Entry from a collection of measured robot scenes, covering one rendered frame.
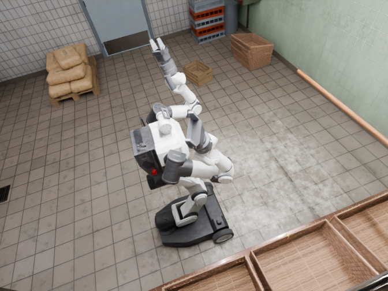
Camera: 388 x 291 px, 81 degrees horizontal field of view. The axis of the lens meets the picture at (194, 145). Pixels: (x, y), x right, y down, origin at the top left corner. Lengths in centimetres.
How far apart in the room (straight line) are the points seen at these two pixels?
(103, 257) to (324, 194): 232
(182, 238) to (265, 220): 85
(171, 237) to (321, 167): 181
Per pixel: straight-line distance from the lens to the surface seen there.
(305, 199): 268
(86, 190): 310
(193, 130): 88
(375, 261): 177
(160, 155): 125
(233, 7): 524
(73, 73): 438
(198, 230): 226
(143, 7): 524
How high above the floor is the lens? 229
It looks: 50 degrees down
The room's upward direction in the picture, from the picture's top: 11 degrees counter-clockwise
